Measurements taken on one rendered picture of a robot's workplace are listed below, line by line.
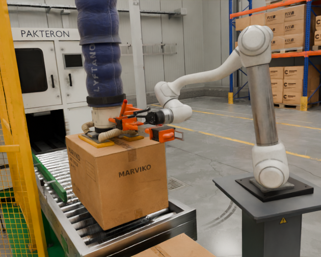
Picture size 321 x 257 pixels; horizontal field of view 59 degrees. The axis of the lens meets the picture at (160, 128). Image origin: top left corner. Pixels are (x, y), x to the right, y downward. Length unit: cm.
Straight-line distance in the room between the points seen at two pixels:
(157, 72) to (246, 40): 1068
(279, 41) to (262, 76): 792
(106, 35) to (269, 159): 104
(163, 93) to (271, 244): 102
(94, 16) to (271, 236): 149
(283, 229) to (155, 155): 79
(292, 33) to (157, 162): 783
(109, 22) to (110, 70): 25
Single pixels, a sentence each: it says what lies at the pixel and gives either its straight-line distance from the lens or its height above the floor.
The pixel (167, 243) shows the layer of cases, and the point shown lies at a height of 54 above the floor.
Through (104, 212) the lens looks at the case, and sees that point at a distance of 155.
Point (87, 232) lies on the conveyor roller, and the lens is 184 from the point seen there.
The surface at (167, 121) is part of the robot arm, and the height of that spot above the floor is 115.
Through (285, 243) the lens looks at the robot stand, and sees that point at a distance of 182.
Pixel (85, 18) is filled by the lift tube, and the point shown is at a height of 173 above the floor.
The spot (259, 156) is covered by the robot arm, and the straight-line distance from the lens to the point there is 142.
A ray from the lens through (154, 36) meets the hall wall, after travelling 1199.
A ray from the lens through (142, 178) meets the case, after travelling 157.
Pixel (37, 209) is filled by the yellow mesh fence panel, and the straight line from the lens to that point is 219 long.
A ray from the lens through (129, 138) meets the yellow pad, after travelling 164.
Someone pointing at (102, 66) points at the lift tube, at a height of 147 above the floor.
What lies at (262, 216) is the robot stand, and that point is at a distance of 147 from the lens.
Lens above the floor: 146
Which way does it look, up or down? 12 degrees down
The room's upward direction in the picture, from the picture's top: 4 degrees counter-clockwise
